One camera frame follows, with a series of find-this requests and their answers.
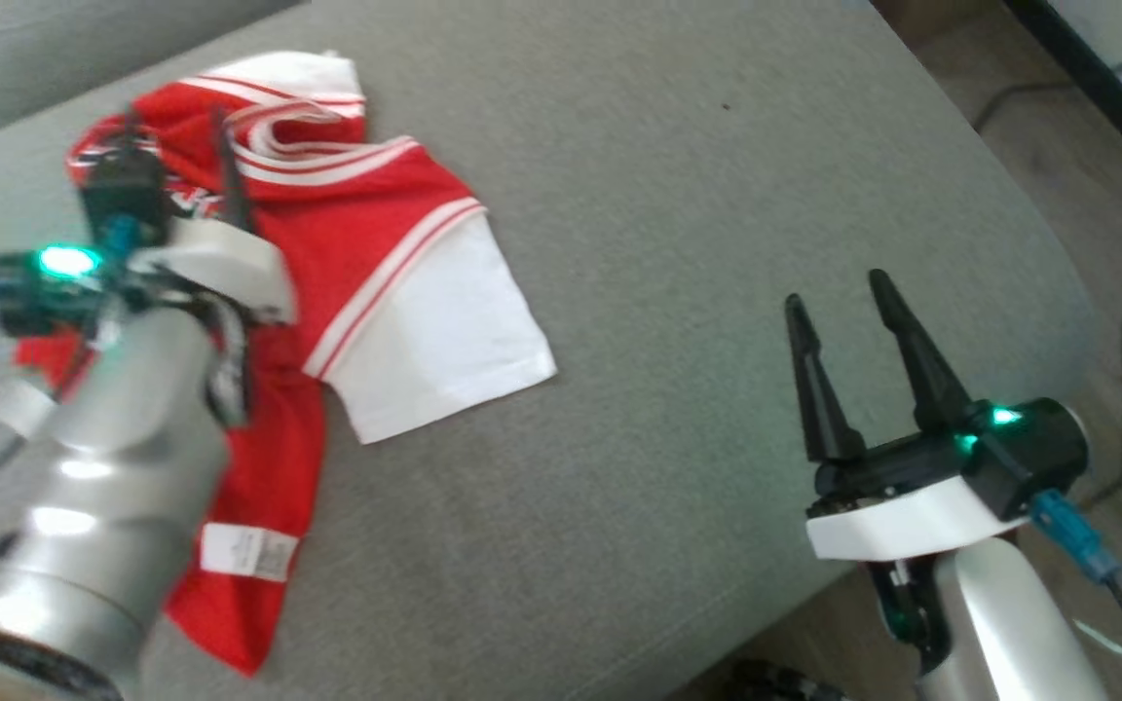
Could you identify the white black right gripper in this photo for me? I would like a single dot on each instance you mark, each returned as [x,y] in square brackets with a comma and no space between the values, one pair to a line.
[902,516]

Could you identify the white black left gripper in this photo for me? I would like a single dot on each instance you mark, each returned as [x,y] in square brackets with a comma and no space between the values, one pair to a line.
[220,263]

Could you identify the red white striped jersey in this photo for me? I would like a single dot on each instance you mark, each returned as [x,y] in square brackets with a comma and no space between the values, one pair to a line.
[405,292]

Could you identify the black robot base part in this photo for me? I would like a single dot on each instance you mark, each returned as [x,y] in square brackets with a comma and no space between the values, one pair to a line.
[780,684]

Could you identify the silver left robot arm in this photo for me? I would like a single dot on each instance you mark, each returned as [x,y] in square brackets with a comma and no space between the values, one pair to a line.
[103,467]

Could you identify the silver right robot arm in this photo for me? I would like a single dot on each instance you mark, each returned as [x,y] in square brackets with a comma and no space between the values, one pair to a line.
[1009,633]

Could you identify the grey sofa chaise seat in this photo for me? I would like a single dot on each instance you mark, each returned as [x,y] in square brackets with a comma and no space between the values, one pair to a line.
[668,292]

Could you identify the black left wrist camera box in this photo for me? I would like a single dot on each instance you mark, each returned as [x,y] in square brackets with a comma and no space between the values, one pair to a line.
[123,190]

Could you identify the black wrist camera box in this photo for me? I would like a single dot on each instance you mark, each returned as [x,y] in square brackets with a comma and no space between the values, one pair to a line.
[1028,458]
[123,190]

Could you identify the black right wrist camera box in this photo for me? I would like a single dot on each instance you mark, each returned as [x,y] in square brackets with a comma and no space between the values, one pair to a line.
[1028,458]

